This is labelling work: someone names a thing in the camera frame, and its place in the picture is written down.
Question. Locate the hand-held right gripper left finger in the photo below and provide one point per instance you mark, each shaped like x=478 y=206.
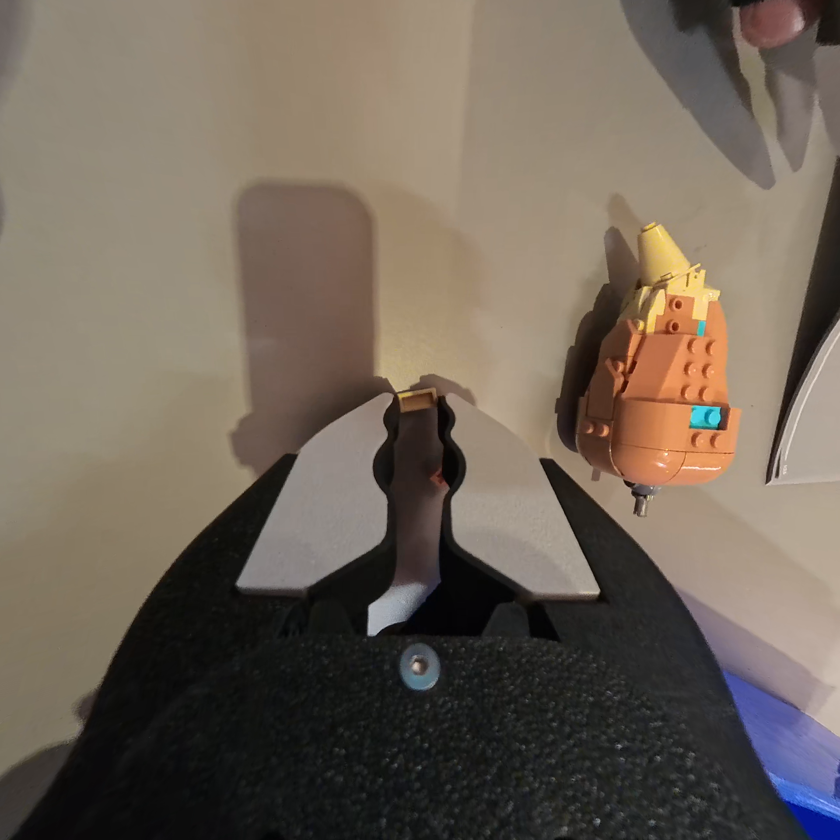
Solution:
x=315 y=518

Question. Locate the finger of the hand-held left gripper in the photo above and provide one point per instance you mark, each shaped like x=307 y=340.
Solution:
x=794 y=105
x=715 y=98

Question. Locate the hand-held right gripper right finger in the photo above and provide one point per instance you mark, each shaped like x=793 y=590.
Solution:
x=518 y=518

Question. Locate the small orange wedge plate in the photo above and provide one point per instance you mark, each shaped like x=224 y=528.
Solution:
x=438 y=480

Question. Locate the small tan brick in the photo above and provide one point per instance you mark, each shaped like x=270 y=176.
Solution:
x=417 y=400

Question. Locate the brown toy brick model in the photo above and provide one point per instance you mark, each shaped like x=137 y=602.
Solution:
x=669 y=407

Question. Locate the blue plastic bin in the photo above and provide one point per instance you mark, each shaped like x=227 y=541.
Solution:
x=800 y=774

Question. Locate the grey desk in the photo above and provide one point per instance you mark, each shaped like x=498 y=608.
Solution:
x=197 y=131

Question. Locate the person's left hand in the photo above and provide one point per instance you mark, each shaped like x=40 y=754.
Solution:
x=771 y=23

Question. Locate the grey instruction booklet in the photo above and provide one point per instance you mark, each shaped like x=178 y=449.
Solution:
x=810 y=420

